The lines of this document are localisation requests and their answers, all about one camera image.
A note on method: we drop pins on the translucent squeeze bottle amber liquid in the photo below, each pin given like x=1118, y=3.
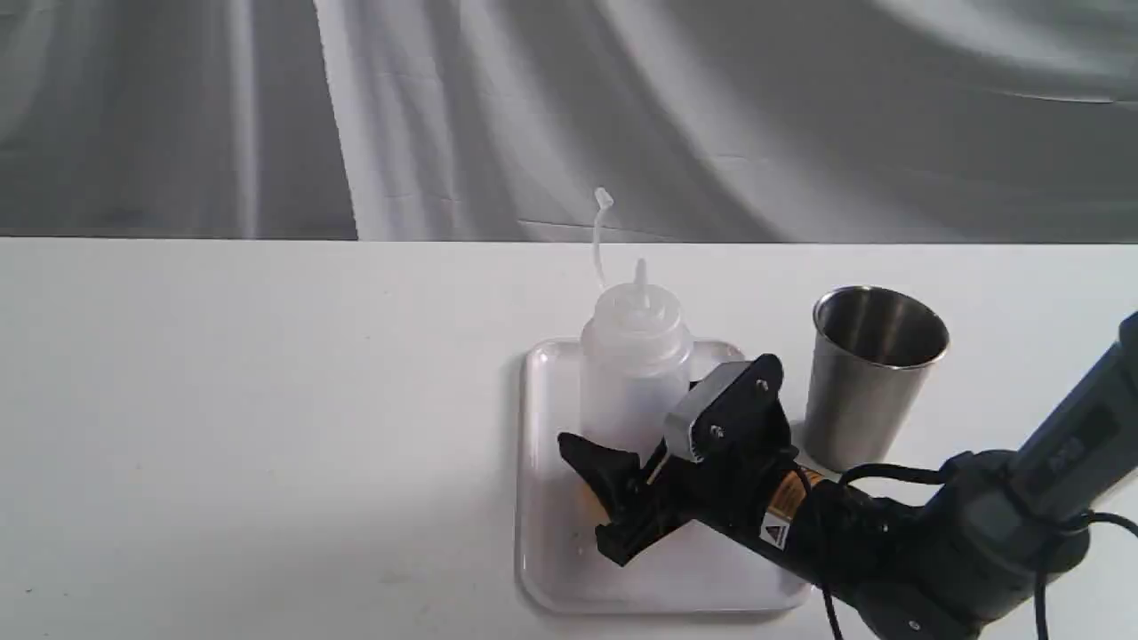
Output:
x=636, y=354

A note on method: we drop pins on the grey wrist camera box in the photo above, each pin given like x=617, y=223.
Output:
x=680, y=427

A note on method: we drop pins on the grey fabric backdrop curtain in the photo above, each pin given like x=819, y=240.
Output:
x=495, y=121

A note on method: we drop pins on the white plastic tray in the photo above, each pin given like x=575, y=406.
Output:
x=694, y=571

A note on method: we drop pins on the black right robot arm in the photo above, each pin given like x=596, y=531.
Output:
x=919, y=553

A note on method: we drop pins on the stainless steel cup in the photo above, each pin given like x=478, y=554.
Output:
x=873, y=348

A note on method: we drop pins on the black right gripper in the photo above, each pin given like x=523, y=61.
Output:
x=750, y=454

